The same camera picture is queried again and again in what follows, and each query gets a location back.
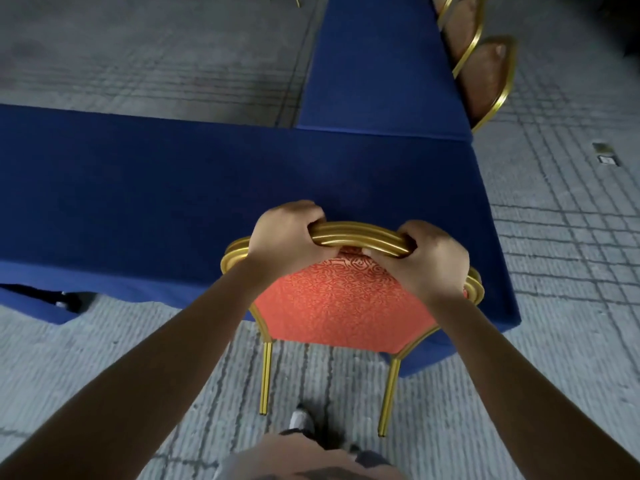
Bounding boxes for person's left hand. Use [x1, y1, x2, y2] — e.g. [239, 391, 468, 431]
[247, 200, 341, 287]

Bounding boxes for person's right hand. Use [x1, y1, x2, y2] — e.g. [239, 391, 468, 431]
[362, 220, 471, 308]

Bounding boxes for gold chair with red upholstery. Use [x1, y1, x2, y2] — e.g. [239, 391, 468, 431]
[220, 221, 486, 438]

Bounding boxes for person's left forearm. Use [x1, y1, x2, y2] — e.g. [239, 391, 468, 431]
[0, 260, 281, 480]

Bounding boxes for person's right forearm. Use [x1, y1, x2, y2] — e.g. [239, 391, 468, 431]
[425, 295, 640, 480]

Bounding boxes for person's grey shoe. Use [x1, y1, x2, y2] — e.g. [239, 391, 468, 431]
[288, 405, 316, 436]

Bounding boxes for large blue tablecloth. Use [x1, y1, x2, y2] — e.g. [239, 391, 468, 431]
[0, 104, 522, 378]

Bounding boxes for narrow blue tablecloth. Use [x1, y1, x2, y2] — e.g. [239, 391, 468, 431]
[295, 0, 474, 143]

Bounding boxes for person's beige clothing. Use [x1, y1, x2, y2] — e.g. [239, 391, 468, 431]
[215, 433, 407, 480]

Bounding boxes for metal floor socket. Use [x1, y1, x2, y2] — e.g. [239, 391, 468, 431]
[592, 142, 621, 167]

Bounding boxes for black table leg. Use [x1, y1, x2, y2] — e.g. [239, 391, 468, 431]
[0, 284, 99, 316]

